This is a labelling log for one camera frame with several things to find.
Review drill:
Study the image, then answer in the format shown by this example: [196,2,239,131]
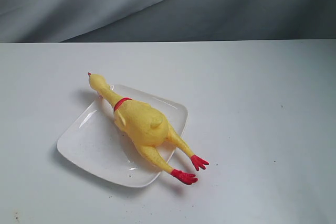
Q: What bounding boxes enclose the yellow rubber chicken toy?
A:
[88,72,209,185]

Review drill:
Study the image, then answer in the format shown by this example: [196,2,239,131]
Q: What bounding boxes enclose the white square plate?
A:
[56,84,189,188]

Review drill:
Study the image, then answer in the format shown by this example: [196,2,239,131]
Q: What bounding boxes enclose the grey fabric backdrop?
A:
[1,0,335,42]

